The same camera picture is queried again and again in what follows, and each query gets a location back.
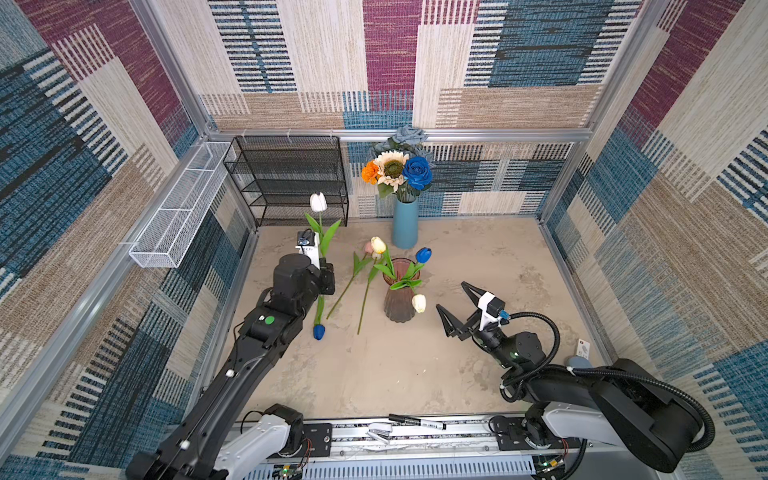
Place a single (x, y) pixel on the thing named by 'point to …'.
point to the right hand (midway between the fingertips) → (449, 296)
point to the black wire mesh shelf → (275, 176)
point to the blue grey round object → (579, 362)
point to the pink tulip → (357, 266)
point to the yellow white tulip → (378, 245)
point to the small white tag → (583, 349)
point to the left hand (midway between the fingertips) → (325, 255)
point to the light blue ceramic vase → (405, 222)
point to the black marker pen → (408, 419)
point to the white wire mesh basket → (162, 240)
